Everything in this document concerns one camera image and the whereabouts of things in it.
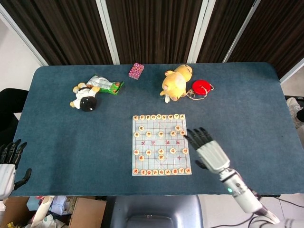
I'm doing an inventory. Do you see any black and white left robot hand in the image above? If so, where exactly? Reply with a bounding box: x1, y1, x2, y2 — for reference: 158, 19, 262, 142
0, 139, 32, 200

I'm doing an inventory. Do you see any white sneaker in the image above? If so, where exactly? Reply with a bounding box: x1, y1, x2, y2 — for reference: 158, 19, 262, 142
286, 97, 304, 129

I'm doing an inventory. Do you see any black-haired plush doll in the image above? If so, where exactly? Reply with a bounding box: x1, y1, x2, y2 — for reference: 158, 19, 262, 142
69, 82, 100, 112

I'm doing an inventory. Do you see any blue felt table cloth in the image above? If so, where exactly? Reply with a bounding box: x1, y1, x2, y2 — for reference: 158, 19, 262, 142
10, 62, 298, 198

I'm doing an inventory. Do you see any black chair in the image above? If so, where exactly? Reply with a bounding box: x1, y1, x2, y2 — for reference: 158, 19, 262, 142
0, 88, 29, 146

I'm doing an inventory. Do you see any brown cardboard box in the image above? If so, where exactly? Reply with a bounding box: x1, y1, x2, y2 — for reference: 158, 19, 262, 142
68, 197, 107, 228

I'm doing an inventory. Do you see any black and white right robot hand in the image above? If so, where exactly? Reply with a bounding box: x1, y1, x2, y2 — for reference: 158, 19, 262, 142
184, 127, 231, 172

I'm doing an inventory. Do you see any yellow plush animal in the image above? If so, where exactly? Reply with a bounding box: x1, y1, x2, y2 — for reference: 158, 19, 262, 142
159, 64, 193, 104

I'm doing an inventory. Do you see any paper Chinese chess board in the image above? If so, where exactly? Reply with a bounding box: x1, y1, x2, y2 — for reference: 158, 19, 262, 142
132, 114, 192, 177

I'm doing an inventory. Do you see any pink patterned small box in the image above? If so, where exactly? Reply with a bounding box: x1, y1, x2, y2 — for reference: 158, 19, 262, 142
128, 62, 145, 80

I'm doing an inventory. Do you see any red round disc with twine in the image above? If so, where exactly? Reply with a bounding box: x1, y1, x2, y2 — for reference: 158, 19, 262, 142
184, 79, 215, 101

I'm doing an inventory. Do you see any dark slatted partition panel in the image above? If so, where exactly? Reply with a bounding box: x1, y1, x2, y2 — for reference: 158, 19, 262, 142
96, 0, 216, 65
190, 0, 261, 64
223, 0, 304, 84
0, 0, 119, 66

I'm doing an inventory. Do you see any green and white snack bag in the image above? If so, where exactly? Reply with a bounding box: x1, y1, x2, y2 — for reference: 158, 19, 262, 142
85, 75, 125, 95

